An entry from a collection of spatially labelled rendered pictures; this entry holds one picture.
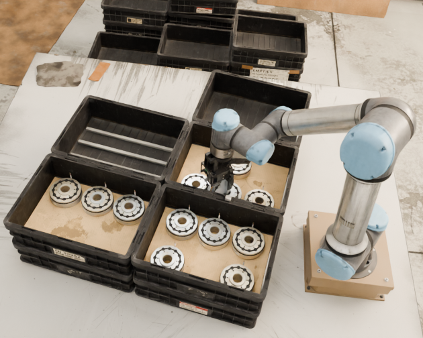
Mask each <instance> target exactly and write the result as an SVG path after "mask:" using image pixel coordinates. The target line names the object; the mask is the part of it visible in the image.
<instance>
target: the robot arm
mask: <svg viewBox="0 0 423 338"><path fill-rule="evenodd" d="M416 126H417V120H416V114H415V113H414V110H413V109H412V108H411V107H410V106H409V105H408V104H407V103H406V102H405V101H403V100H401V99H397V98H394V97H375V98H368V99H365V100H364V101H363V102H362V103H357V104H350V105H337V106H330V107H318V108H311V109H298V110H291V109H290V108H287V107H285V106H281V107H278V108H276V109H275V110H273V111H271V112H270V113H269V115H268V116H267V117H265V118H264V119H263V120H262V121H261V122H260V123H259V124H258V125H256V126H255V127H254V128H253V129H251V130H250V129H249V128H247V127H245V126H243V125H242V124H240V120H239V116H238V114H237V112H235V111H234V110H231V109H220V110H219V111H217V112H216V113H215V115H214V120H213V123H212V132H211V143H210V152H207V153H205V159H204V161H202V162H201V170H200V172H204V173H205V174H207V175H206V176H207V177H206V178H205V181H208V182H209V184H210V185H211V187H213V186H215V185H217V184H220V187H219V188H218V189H217V190H216V191H215V192H217V193H220V194H225V195H227V194H228V193H229V192H230V190H231V189H232V187H233V185H234V175H233V173H234V171H233V167H232V166H231V164H250V162H251V161H252V162H254V163H255V164H257V165H259V166H262V165H263V164H265V163H267V162H268V160H269V158H270V157H271V156H272V154H273V152H274V149H275V147H274V145H273V144H274V143H275V142H276V141H277V140H278V139H279V138H281V137H284V136H296V135H321V134H333V133H347V134H346V136H345V137H344V139H343V141H342V143H341V145H340V160H341V162H343V166H344V169H345V171H346V173H347V174H346V179H345V181H344V186H343V189H342V194H341V198H340V202H339V206H338V210H337V213H336V218H335V221H334V223H333V224H331V225H330V226H329V227H328V229H327V231H326V235H325V238H324V242H323V244H322V246H321V247H320V249H318V250H317V252H316V254H315V260H316V263H317V265H318V266H319V267H320V268H321V270H322V271H323V272H325V273H326V274H327V275H329V276H331V277H332V278H335V279H337V280H348V279H350V278H351V277H352V275H354V274H355V273H358V272H362V271H364V270H366V269H367V268H368V267H369V265H370V263H371V262H372V259H373V248H374V246H375V244H376V243H377V241H378V240H379V238H380V237H381V235H382V233H383V232H384V231H385V230H386V229H387V225H388V223H389V217H388V215H387V213H386V211H385V210H384V209H383V208H382V207H381V206H380V205H378V204H377V203H375V202H376V199H377V195H378V193H379V189H380V187H381V183H382V182H385V181H386V180H388V179H389V178H390V176H391V175H392V172H393V169H394V166H395V163H396V161H397V157H398V156H399V154H400V152H401V151H402V150H403V148H404V147H405V146H406V144H407V143H408V142H409V141H410V140H411V138H412V137H413V135H414V133H415V131H416ZM202 165H203V166H204V167H205V168H204V169H202Z"/></svg>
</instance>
